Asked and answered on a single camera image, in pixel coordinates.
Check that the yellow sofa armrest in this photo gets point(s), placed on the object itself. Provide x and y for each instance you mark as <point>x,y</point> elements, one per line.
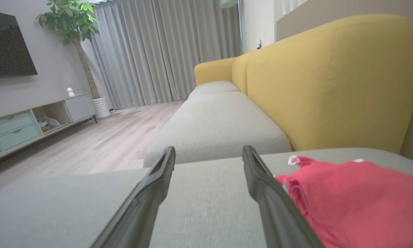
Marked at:
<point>213,70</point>

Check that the black wall television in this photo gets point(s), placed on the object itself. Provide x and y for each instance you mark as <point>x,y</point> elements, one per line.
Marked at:
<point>6,48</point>

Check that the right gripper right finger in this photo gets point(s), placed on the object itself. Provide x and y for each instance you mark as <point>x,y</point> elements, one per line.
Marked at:
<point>272,210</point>

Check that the small grey sofa seat cushion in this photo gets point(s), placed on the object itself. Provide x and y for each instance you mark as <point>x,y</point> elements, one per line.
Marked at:
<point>213,88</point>

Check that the white wall socket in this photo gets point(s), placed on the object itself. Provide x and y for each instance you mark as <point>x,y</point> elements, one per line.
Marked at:
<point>259,43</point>

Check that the grey pleated curtain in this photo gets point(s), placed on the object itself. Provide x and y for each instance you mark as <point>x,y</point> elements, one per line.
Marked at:
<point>165,51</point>

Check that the red shorts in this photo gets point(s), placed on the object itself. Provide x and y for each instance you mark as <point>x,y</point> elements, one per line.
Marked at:
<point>358,203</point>

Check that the green potted tree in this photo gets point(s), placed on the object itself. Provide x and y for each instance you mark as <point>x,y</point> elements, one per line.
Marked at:
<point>72,20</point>

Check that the clutter in cabinet shelf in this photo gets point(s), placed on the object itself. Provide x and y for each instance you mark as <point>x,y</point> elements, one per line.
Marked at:
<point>48,123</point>

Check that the low tv cabinet green drawers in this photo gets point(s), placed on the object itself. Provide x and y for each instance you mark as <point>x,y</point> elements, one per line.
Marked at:
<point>17,129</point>

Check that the floor lamp with pale shade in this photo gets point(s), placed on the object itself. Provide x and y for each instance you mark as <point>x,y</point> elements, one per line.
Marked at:
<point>229,2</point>

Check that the white ribbed plant pot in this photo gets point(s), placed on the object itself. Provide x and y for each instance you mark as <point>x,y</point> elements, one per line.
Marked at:
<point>101,107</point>

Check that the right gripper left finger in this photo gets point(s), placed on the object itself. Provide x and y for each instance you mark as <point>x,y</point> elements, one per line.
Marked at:
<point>148,203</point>

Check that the light grey sofa seat cushion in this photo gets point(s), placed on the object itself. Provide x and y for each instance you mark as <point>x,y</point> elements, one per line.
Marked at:
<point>217,124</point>

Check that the narrow yellow sofa backrest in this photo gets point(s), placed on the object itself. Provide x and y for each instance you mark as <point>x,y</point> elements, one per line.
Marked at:
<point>240,70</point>

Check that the big yellow sofa backrest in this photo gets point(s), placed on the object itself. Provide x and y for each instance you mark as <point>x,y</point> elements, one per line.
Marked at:
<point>330,86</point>

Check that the small white figurine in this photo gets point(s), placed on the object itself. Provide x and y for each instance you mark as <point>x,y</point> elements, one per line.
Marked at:
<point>70,92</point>

